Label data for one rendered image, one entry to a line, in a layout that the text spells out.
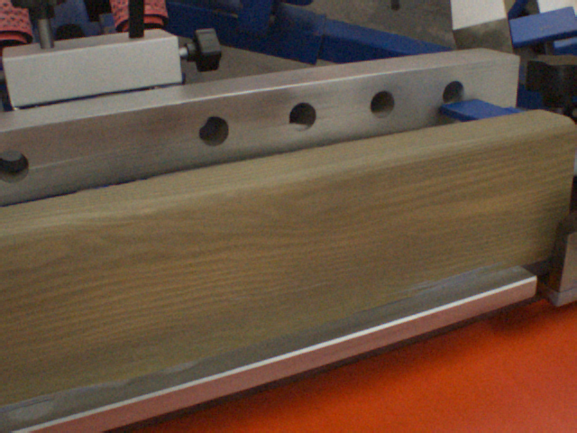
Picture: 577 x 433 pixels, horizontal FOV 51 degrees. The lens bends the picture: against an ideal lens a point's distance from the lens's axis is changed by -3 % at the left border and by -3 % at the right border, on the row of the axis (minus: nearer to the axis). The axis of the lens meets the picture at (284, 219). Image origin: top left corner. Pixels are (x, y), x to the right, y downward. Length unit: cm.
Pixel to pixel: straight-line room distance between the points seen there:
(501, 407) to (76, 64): 35
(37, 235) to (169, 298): 5
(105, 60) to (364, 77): 19
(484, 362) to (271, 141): 23
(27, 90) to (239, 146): 15
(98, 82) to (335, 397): 29
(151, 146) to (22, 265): 23
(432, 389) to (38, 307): 17
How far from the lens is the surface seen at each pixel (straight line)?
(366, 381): 29
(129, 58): 47
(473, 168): 26
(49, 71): 47
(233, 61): 233
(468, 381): 29
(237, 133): 44
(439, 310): 26
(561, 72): 43
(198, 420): 27
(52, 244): 21
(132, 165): 43
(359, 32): 95
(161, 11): 60
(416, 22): 280
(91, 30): 70
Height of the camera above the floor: 145
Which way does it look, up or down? 52 degrees down
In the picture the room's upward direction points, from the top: 15 degrees clockwise
